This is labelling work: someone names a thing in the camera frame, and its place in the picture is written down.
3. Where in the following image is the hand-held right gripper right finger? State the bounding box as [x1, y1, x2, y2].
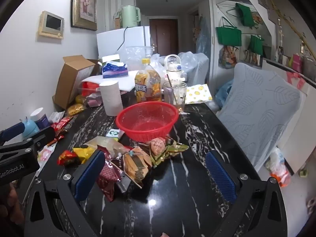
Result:
[205, 150, 291, 237]

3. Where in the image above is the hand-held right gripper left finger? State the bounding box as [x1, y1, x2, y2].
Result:
[23, 150, 106, 237]

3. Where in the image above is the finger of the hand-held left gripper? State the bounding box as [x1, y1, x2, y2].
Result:
[25, 127, 56, 151]
[0, 123, 26, 142]

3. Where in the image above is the yellow snack packet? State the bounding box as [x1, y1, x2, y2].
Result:
[73, 146, 95, 164]

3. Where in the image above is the red gold-print snack packet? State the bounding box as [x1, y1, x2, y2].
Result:
[57, 150, 81, 166]

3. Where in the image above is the heap of assorted snack packets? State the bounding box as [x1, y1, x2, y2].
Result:
[84, 136, 190, 201]

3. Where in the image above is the green white drink sachet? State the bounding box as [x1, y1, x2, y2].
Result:
[107, 129, 125, 139]

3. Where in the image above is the pink lattice snack packet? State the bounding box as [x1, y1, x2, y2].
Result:
[148, 138, 167, 157]

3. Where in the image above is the red plastic basket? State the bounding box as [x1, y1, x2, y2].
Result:
[116, 101, 179, 143]

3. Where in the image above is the person's left hand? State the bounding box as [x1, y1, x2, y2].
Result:
[0, 181, 25, 228]

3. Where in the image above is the light blue humidifier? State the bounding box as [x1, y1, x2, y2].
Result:
[20, 117, 40, 140]

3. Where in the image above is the purple jar with white lid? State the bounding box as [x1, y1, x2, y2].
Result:
[30, 107, 51, 130]

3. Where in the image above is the white pink printed packet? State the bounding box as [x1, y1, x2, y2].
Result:
[37, 142, 57, 171]

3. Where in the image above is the pile of red snack packets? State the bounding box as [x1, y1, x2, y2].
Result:
[48, 116, 72, 149]

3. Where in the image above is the white foil packet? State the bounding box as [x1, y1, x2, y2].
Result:
[49, 111, 65, 124]

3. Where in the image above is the golden snack bag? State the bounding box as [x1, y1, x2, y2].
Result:
[67, 103, 87, 116]

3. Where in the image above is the plastic bag with orange contents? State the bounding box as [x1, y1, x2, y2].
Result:
[265, 147, 292, 188]

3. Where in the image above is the pink wrapped snack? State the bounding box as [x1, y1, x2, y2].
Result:
[84, 96, 103, 108]

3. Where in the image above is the brown cardboard box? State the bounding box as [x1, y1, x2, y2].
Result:
[52, 55, 99, 110]

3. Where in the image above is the clear box with red packet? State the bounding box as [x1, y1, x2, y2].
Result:
[80, 80, 102, 97]

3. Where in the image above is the white toilet paper roll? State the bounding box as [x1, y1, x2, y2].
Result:
[99, 80, 124, 116]

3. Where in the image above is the chair with light blue cover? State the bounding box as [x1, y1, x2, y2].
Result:
[216, 63, 308, 171]

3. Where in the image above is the yellow smiley print bag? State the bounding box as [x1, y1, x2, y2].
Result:
[185, 84, 213, 104]

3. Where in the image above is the clear glass mug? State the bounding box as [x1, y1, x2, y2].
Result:
[163, 81, 188, 114]

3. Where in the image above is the blue tissue pack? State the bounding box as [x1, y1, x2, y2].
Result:
[102, 62, 129, 79]

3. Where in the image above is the white foam sheet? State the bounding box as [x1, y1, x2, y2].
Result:
[83, 70, 139, 93]

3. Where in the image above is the green white carton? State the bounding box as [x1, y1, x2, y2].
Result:
[102, 54, 120, 65]

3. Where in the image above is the metal spoon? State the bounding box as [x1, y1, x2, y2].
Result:
[165, 74, 178, 105]

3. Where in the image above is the iced tea bottle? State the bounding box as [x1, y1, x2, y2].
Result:
[134, 58, 162, 103]

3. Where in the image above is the white refrigerator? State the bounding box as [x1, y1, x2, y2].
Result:
[96, 26, 151, 60]

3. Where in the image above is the plastic-covered chair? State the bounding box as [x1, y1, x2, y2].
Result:
[178, 51, 209, 79]

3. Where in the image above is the white water bottle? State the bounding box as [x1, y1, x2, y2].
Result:
[164, 54, 185, 83]

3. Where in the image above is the patterned cloth bag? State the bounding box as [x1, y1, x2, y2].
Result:
[218, 45, 239, 69]

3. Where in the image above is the clear plastic bag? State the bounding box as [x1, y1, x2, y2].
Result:
[126, 46, 153, 71]

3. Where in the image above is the green tote bag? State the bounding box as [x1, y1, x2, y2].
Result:
[216, 17, 242, 47]
[248, 35, 264, 55]
[234, 2, 256, 28]

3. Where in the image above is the pink gift box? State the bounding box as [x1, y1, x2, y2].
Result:
[292, 54, 304, 73]

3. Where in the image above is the framed flower picture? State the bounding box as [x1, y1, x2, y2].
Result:
[71, 0, 97, 31]

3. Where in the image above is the light green electric kettle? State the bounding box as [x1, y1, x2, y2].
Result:
[120, 5, 141, 28]

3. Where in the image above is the brown wooden door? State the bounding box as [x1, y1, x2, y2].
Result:
[149, 17, 179, 55]

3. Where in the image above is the wall intercom panel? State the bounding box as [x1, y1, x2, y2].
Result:
[38, 10, 65, 39]

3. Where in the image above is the black power cable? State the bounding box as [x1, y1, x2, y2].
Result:
[116, 27, 129, 55]

